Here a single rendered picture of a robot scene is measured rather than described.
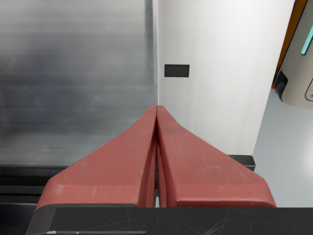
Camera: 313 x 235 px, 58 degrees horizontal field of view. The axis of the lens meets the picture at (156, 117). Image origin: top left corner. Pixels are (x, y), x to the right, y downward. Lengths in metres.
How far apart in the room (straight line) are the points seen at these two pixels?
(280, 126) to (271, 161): 0.25
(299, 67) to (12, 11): 0.96
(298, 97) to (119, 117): 0.88
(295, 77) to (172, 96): 0.83
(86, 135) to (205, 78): 0.18
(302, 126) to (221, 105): 1.29
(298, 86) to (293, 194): 1.01
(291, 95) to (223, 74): 0.83
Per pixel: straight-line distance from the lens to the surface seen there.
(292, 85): 1.16
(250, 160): 0.43
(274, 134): 1.63
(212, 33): 0.33
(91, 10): 0.32
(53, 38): 0.35
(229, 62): 0.34
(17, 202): 0.50
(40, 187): 0.48
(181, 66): 0.34
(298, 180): 1.94
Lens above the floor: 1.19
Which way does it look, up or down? 54 degrees down
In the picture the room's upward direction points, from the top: 177 degrees counter-clockwise
